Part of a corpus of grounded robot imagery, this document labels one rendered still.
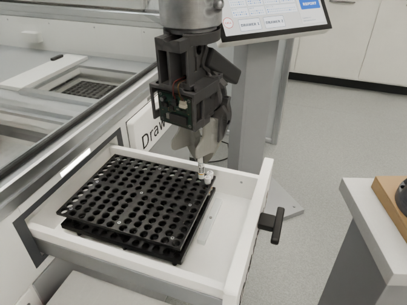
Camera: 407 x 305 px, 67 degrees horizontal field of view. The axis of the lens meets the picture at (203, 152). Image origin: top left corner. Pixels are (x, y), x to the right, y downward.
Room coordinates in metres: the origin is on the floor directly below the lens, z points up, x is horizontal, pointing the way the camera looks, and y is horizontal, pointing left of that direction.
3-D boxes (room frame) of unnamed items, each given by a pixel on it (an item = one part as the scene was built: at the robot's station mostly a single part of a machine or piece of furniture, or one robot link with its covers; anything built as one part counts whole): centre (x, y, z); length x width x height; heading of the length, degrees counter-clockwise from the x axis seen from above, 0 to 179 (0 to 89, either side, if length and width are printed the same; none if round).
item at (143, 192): (0.40, 0.11, 0.87); 0.22 x 0.18 x 0.06; 71
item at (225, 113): (0.40, -0.02, 1.06); 0.05 x 0.02 x 0.09; 57
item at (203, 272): (0.41, 0.12, 0.86); 0.40 x 0.26 x 0.06; 71
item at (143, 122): (0.74, 0.12, 0.87); 0.29 x 0.02 x 0.11; 161
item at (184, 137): (0.40, 0.03, 1.01); 0.06 x 0.03 x 0.09; 147
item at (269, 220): (0.33, -0.10, 0.91); 0.07 x 0.04 x 0.01; 161
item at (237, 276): (0.34, -0.08, 0.87); 0.29 x 0.02 x 0.11; 161
